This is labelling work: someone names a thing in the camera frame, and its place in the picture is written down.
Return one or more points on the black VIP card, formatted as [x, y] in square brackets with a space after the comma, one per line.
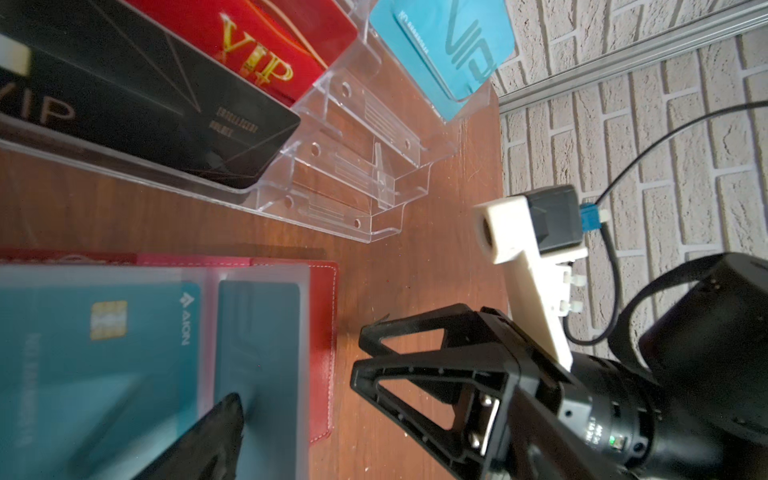
[101, 72]

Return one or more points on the teal VIP card in stand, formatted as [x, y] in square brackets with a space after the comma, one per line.
[449, 48]

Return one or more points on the red leather card wallet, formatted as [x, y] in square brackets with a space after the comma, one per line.
[323, 294]

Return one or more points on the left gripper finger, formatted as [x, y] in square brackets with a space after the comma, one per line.
[208, 450]

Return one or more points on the red VIP card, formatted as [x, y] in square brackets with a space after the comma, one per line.
[281, 47]

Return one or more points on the clear acrylic card display stand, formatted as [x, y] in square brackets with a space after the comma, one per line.
[364, 149]

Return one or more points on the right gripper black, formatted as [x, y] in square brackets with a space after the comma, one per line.
[458, 409]

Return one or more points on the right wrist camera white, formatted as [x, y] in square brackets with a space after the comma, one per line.
[534, 237]

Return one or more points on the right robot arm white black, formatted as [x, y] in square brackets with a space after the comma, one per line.
[684, 395]

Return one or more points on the aluminium corner wall profile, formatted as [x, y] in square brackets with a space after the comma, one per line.
[732, 21]

